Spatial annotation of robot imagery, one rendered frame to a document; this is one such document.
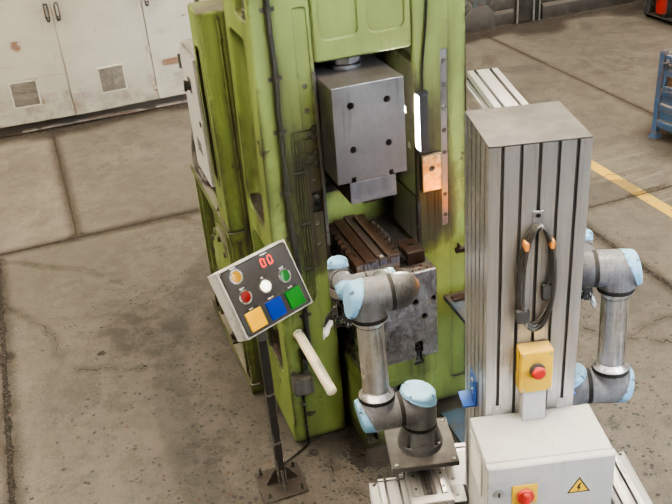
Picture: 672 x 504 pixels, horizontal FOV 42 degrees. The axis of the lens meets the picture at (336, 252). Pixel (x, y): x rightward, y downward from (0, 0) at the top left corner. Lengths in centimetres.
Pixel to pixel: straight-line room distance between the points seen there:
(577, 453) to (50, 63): 694
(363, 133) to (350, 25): 41
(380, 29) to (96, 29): 530
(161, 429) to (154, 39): 490
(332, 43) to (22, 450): 253
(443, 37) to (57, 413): 273
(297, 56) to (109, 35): 527
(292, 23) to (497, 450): 178
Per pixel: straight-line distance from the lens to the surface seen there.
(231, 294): 328
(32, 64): 853
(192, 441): 438
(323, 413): 420
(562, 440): 241
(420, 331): 387
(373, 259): 366
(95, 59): 856
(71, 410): 478
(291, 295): 340
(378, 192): 352
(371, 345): 268
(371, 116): 339
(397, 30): 349
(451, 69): 365
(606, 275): 275
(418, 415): 284
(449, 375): 437
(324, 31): 339
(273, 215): 357
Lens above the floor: 282
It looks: 29 degrees down
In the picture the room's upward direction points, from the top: 5 degrees counter-clockwise
